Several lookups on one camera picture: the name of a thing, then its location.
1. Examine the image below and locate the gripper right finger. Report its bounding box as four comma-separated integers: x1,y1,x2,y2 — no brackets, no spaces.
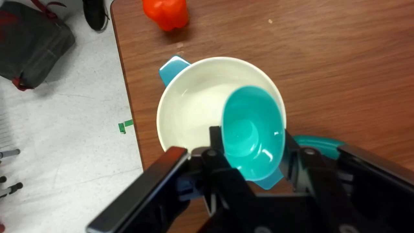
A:
279,129,414,233

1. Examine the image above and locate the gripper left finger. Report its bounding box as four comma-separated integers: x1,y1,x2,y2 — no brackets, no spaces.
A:
86,126,259,233

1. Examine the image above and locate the teal plastic plate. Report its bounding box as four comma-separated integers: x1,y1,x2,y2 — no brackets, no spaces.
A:
293,135,346,160

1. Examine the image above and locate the stand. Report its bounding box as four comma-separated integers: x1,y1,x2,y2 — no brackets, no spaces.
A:
0,149,24,198

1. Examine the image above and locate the blue plastic cup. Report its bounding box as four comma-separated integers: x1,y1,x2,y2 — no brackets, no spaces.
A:
221,85,286,182

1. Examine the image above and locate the white dish with teal handles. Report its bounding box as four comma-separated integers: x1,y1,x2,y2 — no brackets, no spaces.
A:
157,55,287,190

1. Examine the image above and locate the black shoe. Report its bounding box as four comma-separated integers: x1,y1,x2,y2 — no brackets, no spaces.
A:
82,0,110,31

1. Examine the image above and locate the orange toy pepper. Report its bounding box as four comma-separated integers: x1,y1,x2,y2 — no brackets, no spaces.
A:
142,0,190,32

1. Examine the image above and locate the black backpack with red trim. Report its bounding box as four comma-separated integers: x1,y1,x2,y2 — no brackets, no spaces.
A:
0,0,77,91

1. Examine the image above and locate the green tape mark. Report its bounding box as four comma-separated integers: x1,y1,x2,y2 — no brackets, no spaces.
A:
118,119,134,134

